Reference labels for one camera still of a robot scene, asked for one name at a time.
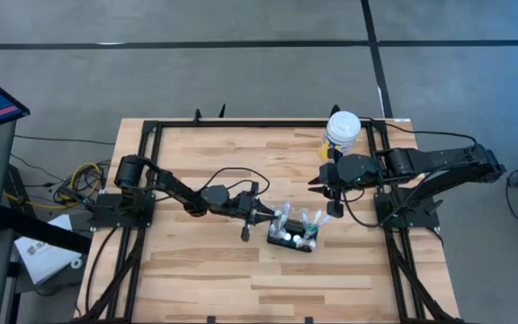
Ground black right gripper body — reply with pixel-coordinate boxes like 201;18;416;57
318;147;345;219

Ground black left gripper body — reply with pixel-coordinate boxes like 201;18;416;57
233;181;261;243

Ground purple toothbrush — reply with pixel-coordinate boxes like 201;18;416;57
268;209;282;238

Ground black wire toothbrush caddy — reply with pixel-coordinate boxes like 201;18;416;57
266;216;319;254

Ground white-lidded wipes canister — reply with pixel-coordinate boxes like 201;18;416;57
317;110;362;163

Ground black stand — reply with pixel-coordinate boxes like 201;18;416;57
0;204;93;324

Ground white printed booklet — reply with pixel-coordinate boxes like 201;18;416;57
13;213;84;286

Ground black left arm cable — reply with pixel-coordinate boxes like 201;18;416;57
195;166;272;208

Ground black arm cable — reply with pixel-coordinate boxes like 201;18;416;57
340;188;381;229
195;166;272;208

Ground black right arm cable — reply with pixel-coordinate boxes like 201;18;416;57
340;188;381;229

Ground black metal table frame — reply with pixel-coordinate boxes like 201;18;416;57
73;103;467;324

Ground long black power cable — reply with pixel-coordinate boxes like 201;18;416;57
359;115;479;146

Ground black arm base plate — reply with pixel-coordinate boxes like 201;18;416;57
90;192;156;230
374;188;441;230

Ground yellow cable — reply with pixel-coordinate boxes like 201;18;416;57
2;161;103;211

